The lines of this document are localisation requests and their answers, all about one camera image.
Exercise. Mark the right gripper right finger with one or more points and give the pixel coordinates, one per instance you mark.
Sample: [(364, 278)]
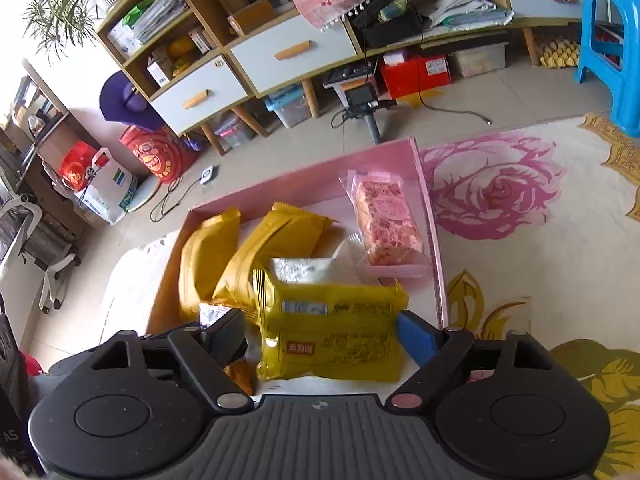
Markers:
[(439, 355)]

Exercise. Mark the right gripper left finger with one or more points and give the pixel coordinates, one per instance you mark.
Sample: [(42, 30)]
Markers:
[(203, 353)]

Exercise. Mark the yellow snack bag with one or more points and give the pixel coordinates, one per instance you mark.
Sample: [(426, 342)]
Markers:
[(204, 257), (285, 232)]

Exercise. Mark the yellow printed snack pack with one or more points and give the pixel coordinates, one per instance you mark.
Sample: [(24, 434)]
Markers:
[(329, 330)]

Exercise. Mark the white snack packet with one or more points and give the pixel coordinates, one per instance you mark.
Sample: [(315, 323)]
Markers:
[(340, 268)]

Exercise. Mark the pink rice cracker pack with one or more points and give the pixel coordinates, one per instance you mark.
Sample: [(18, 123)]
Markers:
[(390, 238)]

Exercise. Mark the floral tablecloth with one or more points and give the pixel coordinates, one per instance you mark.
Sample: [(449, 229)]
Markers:
[(529, 229)]

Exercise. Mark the white paper shopping bag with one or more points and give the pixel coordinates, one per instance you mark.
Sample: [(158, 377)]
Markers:
[(100, 183)]

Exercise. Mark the red cylindrical gift box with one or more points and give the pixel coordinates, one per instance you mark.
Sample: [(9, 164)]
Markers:
[(162, 152)]

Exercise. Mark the white office chair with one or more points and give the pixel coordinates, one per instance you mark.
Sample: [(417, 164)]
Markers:
[(24, 235)]

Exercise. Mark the purple plush toy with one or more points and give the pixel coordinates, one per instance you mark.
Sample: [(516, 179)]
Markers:
[(120, 101)]

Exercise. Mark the red storage box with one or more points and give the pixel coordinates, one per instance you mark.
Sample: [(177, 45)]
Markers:
[(405, 74)]

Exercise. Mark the wooden cabinet white drawers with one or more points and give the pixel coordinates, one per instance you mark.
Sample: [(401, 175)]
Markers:
[(286, 50)]

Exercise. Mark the blue plastic stool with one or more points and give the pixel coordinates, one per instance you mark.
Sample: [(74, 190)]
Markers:
[(616, 65)]

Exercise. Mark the low wooden tv shelf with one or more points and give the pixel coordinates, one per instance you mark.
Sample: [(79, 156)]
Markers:
[(385, 25)]

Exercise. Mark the potted green plant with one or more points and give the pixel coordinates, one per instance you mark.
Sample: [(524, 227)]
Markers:
[(55, 25)]

